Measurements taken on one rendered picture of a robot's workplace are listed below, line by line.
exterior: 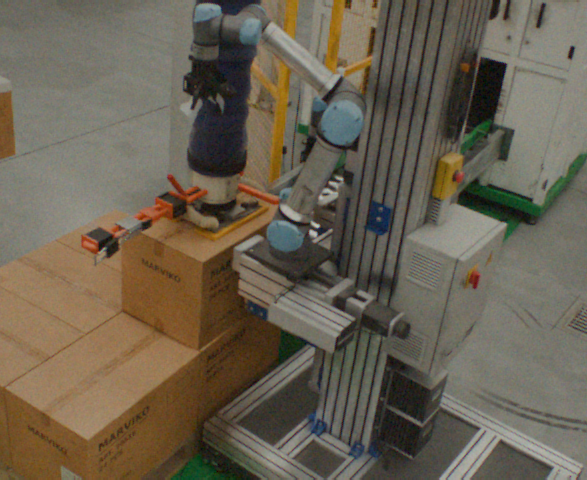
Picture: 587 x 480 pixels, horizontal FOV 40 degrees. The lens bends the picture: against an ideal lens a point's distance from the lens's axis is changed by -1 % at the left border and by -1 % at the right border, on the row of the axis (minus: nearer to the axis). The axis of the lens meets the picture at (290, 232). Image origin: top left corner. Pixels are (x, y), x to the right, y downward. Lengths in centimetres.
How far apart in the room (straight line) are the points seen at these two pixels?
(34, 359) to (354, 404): 119
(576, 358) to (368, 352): 175
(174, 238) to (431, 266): 97
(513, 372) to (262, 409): 142
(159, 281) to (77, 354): 40
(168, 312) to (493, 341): 193
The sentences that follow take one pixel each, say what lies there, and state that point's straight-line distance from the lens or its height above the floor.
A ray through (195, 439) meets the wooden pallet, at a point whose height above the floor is 9.
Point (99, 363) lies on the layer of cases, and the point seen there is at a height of 54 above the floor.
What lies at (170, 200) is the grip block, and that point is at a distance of 293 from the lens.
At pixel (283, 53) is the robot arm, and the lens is 247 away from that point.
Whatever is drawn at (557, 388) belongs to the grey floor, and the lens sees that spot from 421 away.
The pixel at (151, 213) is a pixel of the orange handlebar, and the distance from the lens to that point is 285.
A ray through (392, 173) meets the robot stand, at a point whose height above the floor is 140.
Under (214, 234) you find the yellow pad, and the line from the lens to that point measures 299.
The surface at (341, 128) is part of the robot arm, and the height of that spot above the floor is 160.
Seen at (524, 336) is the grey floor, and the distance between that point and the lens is 449.
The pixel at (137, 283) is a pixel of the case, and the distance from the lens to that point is 316.
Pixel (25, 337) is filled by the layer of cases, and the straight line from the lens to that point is 319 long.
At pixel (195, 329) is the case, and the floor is 64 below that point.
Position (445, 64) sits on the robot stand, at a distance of 241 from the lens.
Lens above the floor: 248
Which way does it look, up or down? 30 degrees down
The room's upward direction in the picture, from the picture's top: 7 degrees clockwise
